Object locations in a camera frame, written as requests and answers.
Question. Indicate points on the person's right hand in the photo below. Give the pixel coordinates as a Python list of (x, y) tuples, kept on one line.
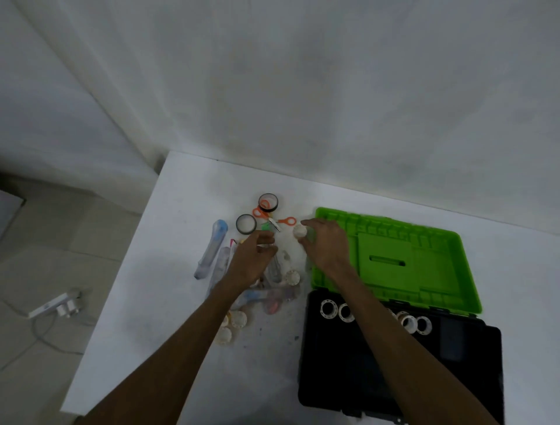
[(330, 249)]

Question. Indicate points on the person's left hand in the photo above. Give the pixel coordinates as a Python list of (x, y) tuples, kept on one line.
[(247, 267)]

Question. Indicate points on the blue knife package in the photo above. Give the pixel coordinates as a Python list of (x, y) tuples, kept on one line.
[(212, 249), (220, 265)]

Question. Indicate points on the dark tape roll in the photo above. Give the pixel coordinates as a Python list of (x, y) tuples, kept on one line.
[(238, 225)]

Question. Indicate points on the green utility knife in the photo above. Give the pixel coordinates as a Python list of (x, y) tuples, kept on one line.
[(267, 227)]

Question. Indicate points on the pile of small tape rolls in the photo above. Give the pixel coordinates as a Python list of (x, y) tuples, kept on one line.
[(238, 320)]

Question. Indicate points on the orange handled scissors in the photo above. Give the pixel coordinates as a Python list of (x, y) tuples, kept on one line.
[(280, 221)]

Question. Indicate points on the black tape roll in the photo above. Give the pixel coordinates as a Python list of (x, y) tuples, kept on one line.
[(274, 206)]

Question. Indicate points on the black toolbox with green lid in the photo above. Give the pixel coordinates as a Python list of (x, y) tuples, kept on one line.
[(437, 271)]

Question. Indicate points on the black toolbox tray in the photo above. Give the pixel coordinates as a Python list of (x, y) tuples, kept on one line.
[(350, 376)]

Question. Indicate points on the person's left forearm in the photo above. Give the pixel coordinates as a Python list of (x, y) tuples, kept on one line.
[(166, 368)]

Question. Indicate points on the person's right forearm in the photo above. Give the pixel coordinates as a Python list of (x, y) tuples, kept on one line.
[(407, 363)]

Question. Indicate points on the white plug adapter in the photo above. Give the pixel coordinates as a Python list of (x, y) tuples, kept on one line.
[(70, 306)]

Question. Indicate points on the white power strip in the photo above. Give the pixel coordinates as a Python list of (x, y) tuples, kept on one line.
[(48, 305)]

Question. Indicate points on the grey cabinet panel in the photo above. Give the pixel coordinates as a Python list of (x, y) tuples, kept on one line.
[(8, 212)]

